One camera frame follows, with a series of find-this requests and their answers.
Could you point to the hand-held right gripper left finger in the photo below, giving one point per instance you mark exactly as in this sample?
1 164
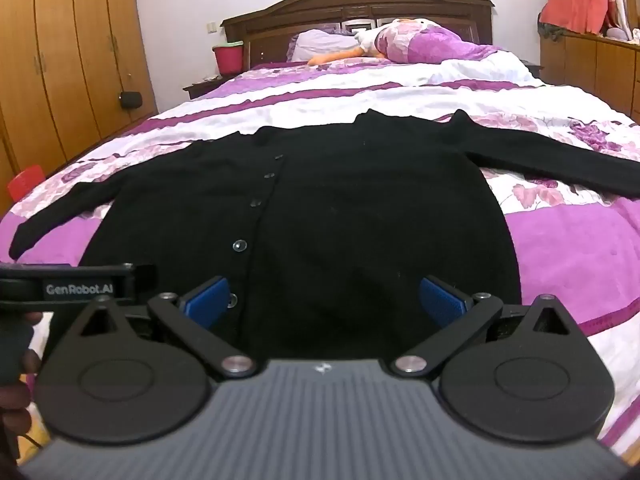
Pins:
205 299

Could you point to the folded purple floral quilt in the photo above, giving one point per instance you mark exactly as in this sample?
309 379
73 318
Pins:
430 42

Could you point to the wooden wardrobe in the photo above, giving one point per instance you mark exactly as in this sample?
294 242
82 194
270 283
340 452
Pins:
65 60

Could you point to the dark wooden nightstand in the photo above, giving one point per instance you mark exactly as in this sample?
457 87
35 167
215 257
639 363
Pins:
200 87

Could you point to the purple white floral bed blanket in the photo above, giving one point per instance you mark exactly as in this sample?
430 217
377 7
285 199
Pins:
550 240

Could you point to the person's left hand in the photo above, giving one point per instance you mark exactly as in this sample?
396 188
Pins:
15 410

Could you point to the dark wooden headboard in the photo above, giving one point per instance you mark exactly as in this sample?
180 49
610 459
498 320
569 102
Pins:
350 5

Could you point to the red object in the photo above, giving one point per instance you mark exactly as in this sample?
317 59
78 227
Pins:
25 184

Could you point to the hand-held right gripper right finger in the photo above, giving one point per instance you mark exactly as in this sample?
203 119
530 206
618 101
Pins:
442 300

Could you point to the light purple pillow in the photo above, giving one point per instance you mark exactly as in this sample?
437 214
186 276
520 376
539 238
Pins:
320 42

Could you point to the wooden side cabinet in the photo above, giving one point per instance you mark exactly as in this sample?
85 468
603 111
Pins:
590 70

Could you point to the white wall socket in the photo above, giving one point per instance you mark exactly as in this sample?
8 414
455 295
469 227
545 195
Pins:
213 26

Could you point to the small black pouch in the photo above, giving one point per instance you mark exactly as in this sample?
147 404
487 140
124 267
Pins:
130 100

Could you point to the red bucket green rim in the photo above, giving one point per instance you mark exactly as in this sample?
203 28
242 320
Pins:
228 59

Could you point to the black button cardigan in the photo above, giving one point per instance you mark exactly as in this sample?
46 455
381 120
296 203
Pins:
325 200

